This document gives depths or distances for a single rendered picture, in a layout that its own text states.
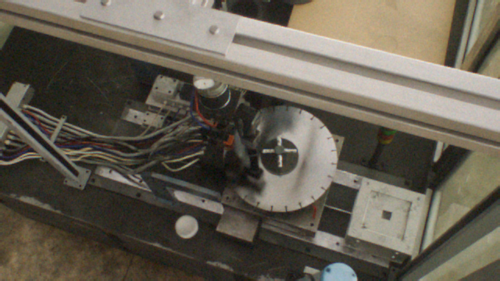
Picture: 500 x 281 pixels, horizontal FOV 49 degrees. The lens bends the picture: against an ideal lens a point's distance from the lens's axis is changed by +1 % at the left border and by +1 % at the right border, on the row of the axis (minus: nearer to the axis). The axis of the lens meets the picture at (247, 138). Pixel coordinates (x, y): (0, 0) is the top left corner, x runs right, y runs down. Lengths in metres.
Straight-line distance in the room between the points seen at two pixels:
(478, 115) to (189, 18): 0.25
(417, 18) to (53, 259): 1.85
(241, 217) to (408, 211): 0.49
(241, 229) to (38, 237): 1.30
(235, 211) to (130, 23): 1.24
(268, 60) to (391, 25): 1.63
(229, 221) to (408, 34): 0.93
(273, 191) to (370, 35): 0.75
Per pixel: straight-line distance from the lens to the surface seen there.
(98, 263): 2.61
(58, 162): 1.73
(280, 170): 1.57
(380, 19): 2.08
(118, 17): 0.50
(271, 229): 1.73
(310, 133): 1.62
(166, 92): 1.79
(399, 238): 1.61
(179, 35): 0.47
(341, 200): 1.76
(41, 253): 2.72
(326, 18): 2.06
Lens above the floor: 2.44
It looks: 67 degrees down
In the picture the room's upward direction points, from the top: 9 degrees counter-clockwise
